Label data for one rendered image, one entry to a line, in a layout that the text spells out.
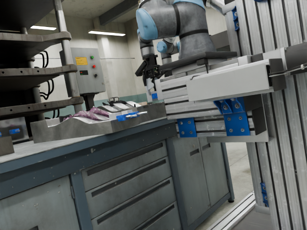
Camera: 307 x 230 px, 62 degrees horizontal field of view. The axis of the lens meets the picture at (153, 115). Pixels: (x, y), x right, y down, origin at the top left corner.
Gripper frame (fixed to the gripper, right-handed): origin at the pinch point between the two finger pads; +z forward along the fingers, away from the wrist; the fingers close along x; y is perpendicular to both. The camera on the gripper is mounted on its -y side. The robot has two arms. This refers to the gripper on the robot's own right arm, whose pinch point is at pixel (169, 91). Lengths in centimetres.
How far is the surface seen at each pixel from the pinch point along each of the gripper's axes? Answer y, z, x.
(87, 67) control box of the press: -71, -34, 6
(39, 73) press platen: -82, -30, -38
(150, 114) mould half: 1.3, 12.1, -48.3
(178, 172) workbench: 8, 50, -37
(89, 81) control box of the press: -71, -22, 5
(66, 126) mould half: -28, 9, -86
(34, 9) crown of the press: -95, -86, -17
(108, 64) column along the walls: -414, -162, 654
